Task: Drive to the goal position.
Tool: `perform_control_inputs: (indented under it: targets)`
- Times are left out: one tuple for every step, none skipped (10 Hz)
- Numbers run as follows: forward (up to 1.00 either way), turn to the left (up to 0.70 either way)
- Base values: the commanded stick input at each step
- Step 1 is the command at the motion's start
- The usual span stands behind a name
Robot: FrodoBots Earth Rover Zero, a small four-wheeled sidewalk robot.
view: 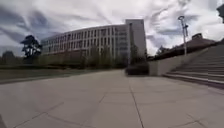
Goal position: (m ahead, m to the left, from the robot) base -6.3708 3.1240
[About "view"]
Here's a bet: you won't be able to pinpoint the dark tree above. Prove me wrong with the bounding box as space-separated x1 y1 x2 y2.
20 34 43 64

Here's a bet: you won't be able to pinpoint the row of small trees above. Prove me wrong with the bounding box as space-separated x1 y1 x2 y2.
33 46 128 70

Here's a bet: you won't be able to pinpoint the lamp pole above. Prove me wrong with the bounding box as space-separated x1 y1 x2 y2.
177 15 190 57

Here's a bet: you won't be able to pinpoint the dark trimmed hedge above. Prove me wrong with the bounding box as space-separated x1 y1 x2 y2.
125 62 150 76

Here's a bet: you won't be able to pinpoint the brown roofed building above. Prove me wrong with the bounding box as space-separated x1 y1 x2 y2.
153 32 224 61

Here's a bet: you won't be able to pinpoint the pale concrete slab pavement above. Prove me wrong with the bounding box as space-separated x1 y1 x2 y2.
0 68 224 128

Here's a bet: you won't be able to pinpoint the curved white building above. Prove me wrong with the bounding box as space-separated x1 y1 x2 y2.
40 18 148 69

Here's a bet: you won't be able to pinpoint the grey concrete wall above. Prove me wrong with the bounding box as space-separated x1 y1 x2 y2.
148 46 214 77

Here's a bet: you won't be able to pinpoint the concrete stairs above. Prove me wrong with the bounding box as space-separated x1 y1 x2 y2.
162 43 224 89

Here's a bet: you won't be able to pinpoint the grass field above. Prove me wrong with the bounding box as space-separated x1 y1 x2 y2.
0 64 111 84

